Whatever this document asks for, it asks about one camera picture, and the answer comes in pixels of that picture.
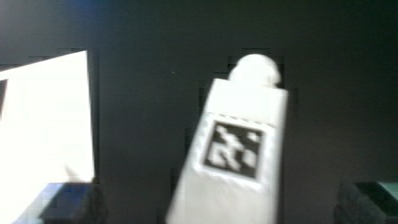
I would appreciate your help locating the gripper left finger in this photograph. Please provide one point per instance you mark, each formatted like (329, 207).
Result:
(73, 205)

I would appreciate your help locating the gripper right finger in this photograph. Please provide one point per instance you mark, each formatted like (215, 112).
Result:
(366, 203)

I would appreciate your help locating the white table leg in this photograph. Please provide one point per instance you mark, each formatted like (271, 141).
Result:
(45, 132)
(228, 187)

